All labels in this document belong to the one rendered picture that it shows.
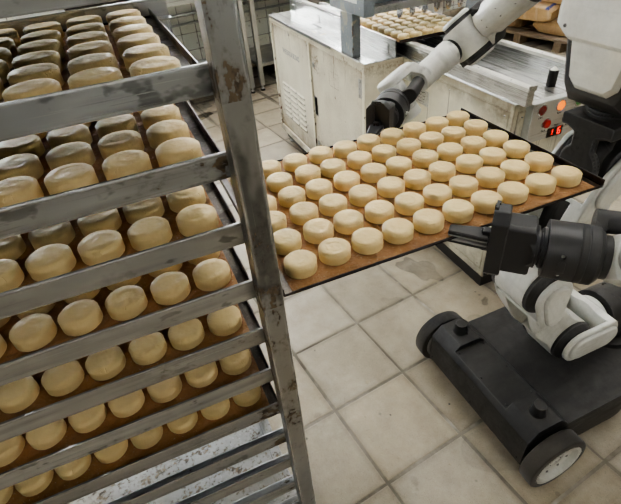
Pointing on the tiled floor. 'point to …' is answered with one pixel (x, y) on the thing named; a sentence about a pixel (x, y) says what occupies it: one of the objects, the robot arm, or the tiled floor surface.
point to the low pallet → (537, 37)
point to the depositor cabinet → (324, 81)
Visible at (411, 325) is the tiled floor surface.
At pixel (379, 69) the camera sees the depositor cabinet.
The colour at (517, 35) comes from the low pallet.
